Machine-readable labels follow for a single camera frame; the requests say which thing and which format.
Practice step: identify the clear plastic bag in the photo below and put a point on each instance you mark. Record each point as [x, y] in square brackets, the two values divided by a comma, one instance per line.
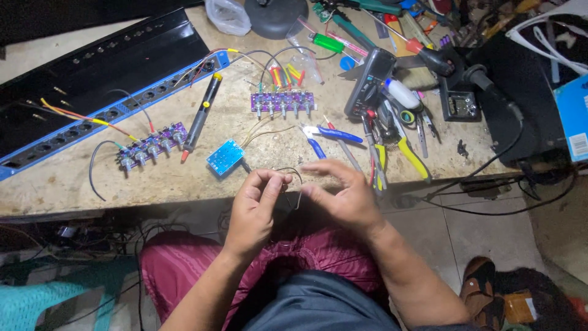
[227, 17]

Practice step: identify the white glue bottle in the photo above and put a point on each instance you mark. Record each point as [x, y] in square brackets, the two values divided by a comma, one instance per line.
[402, 93]

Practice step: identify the grey metal probe tool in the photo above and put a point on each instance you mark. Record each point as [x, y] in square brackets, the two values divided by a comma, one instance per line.
[349, 154]

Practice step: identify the metal tweezers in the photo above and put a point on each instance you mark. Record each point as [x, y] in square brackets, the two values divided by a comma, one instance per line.
[421, 133]

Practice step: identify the blue cardboard box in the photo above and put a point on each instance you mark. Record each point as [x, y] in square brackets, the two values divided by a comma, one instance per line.
[574, 117]

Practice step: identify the black multimeter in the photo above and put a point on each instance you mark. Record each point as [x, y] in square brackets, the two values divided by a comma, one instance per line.
[367, 82]

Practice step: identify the maroon striped shorts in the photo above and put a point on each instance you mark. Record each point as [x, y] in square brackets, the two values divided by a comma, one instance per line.
[183, 266]

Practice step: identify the black yellow desoldering pump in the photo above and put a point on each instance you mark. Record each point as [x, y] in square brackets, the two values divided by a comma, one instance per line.
[200, 117]

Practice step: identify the person's left hand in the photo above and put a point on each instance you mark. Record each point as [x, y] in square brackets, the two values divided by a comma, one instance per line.
[250, 216]

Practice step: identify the green lighter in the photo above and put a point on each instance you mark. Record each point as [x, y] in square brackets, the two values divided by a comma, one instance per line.
[327, 42]

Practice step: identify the person's right hand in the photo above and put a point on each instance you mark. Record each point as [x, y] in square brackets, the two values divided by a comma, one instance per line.
[353, 202]

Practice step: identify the black and blue amplifier chassis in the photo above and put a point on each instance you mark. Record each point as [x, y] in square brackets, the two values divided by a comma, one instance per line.
[92, 69]

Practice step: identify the teal plastic chair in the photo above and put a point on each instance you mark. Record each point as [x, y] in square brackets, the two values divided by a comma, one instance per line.
[50, 294]

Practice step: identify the black soldering iron stand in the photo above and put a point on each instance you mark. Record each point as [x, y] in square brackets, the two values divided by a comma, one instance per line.
[459, 105]

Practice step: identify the pile of coloured heat-shrink tubes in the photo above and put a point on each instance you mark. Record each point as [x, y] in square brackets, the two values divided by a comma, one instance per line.
[287, 76]

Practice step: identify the brown sandal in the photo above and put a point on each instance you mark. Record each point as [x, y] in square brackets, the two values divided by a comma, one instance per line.
[480, 289]

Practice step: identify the grey shirt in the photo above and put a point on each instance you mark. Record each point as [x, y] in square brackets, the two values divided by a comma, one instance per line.
[317, 303]

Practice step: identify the purple potentiometer circuit board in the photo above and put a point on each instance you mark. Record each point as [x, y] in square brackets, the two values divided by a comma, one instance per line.
[282, 101]
[154, 146]

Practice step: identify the small blue circuit board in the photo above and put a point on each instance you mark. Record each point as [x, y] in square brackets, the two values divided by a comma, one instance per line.
[225, 157]

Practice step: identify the round black lamp base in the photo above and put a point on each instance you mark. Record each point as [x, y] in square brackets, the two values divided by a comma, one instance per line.
[275, 18]

